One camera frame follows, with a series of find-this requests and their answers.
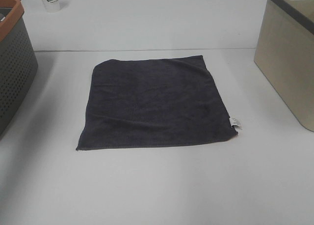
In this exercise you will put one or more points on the dark grey towel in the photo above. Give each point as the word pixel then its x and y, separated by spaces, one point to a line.
pixel 154 103

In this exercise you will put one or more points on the beige storage bin grey rim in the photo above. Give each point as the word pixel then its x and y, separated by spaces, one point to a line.
pixel 285 54

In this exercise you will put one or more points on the grey perforated basket orange rim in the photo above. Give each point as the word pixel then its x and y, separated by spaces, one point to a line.
pixel 18 63

